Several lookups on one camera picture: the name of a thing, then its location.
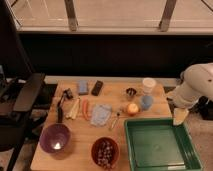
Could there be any blue sponge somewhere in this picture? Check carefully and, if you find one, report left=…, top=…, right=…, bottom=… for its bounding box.
left=78, top=80, right=89, bottom=95

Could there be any light blue cloth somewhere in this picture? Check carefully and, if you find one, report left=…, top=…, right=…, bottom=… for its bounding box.
left=90, top=104, right=112, bottom=126

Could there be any black handled utensil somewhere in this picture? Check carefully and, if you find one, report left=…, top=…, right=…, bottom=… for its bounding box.
left=57, top=88, right=73, bottom=123

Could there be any orange carrot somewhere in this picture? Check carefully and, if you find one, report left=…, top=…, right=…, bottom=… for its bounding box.
left=82, top=99, right=90, bottom=121

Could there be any black rectangular device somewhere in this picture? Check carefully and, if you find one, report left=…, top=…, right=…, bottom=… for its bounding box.
left=91, top=81, right=103, bottom=96

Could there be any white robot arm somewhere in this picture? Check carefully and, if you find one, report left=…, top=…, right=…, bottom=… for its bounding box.
left=166, top=63, right=213, bottom=126

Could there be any white cup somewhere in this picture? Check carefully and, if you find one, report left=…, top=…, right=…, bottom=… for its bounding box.
left=142, top=78, right=156, bottom=94

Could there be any red yellow apple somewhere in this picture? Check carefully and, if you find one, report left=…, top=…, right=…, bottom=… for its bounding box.
left=126, top=103, right=139, bottom=116

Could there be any blue cup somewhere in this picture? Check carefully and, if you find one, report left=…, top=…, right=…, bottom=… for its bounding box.
left=140, top=95, right=153, bottom=110

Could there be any black office chair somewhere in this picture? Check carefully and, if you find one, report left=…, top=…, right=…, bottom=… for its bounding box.
left=0, top=0, right=45, bottom=171

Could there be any red-brown bowl with contents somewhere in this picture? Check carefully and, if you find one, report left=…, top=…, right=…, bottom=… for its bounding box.
left=91, top=137, right=120, bottom=170

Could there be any metal spoon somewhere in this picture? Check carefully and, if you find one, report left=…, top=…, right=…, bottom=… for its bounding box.
left=109, top=112, right=121, bottom=131

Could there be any pale yellow banana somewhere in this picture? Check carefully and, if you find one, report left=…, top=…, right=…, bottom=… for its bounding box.
left=66, top=98, right=80, bottom=120

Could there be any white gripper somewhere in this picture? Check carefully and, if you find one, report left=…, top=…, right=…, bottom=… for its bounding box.
left=166, top=83, right=198, bottom=126

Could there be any green plastic tray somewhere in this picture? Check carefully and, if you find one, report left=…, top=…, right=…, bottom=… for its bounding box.
left=124, top=118, right=203, bottom=171

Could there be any purple bowl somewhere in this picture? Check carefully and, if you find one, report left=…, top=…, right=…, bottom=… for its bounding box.
left=39, top=123, right=71, bottom=153

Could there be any small dark metal cup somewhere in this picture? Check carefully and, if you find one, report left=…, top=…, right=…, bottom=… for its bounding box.
left=126, top=87, right=137, bottom=99

